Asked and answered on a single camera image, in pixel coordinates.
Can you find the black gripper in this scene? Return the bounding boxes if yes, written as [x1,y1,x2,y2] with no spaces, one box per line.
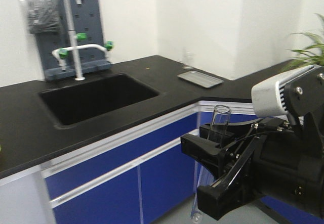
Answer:
[180,118,323,219]

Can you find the tall clear test tube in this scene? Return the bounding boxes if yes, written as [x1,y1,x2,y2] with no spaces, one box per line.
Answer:
[190,105,231,223]

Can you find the grey metal tray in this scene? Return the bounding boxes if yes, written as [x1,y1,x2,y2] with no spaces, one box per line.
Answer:
[177,71,224,88]

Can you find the blue lab cabinet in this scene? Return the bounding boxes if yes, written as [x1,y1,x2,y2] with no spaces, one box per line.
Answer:
[1,101,255,223]

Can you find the clear glass beaker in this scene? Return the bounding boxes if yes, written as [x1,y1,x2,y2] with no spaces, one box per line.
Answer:
[182,48,194,70]

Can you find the black lab sink basin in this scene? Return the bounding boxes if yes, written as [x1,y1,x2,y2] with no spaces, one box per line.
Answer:
[39,74,159,126]

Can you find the white lab faucet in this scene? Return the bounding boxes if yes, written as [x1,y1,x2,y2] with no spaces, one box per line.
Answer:
[52,0,114,81]

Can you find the grey pegboard drying rack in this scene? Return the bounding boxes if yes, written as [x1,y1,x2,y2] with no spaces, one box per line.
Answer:
[33,0,106,81]

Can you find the plastic bag of pegs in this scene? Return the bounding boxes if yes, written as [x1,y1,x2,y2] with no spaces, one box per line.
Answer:
[19,0,61,34]

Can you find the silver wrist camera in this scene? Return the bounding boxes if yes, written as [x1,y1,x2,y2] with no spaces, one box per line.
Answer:
[251,65,315,117]

